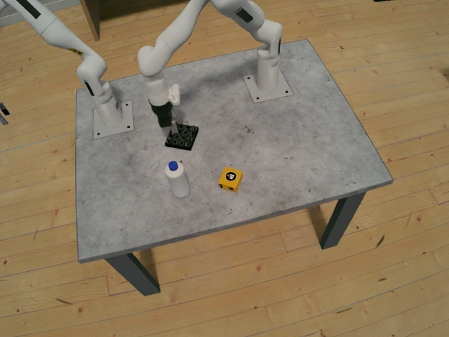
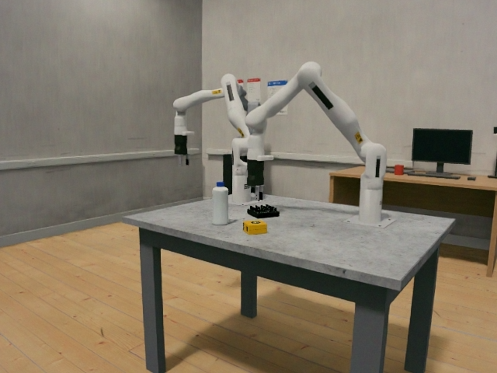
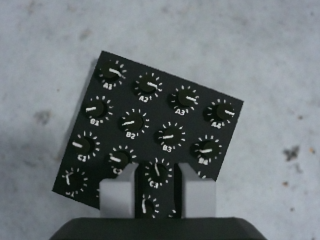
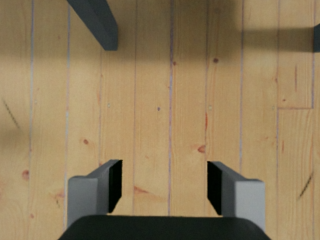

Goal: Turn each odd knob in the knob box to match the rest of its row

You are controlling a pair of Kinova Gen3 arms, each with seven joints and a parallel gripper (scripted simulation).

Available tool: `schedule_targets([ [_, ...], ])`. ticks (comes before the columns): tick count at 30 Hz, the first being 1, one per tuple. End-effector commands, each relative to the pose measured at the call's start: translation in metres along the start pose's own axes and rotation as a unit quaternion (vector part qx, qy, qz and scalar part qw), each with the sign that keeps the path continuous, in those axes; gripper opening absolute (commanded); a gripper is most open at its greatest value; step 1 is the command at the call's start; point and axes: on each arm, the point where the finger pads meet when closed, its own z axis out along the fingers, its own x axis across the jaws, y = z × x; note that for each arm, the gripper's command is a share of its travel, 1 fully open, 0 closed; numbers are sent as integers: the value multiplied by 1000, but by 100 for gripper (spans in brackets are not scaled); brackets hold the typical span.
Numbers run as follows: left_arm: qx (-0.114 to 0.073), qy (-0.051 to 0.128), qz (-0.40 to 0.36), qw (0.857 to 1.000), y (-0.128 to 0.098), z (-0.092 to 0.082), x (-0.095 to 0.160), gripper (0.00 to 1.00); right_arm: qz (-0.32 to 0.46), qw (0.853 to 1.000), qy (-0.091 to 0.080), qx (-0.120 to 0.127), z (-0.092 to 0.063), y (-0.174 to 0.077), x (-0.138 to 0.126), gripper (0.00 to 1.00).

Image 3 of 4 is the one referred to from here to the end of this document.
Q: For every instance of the black knob panel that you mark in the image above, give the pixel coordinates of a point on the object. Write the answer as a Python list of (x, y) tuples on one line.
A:
[(164, 125)]

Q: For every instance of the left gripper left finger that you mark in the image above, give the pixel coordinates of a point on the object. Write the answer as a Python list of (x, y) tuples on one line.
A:
[(122, 197)]

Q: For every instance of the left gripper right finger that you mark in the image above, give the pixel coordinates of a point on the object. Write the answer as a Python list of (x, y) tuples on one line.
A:
[(193, 197)]

